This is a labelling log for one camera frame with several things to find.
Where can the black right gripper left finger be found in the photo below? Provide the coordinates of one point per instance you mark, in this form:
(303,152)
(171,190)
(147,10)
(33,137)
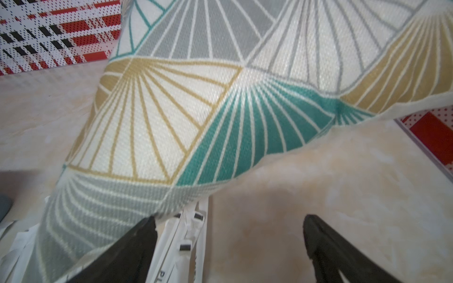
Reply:
(127,261)

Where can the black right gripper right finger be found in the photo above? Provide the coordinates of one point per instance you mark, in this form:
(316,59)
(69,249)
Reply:
(335,259)

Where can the blue storage box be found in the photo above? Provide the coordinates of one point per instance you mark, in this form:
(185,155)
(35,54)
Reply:
(5,206)

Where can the white wrapped straw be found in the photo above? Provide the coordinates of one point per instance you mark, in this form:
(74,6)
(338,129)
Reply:
(14,264)
(203,207)
(172,255)

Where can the geometric patterned cushion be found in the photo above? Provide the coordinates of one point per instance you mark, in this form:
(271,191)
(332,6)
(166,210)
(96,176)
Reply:
(196,93)

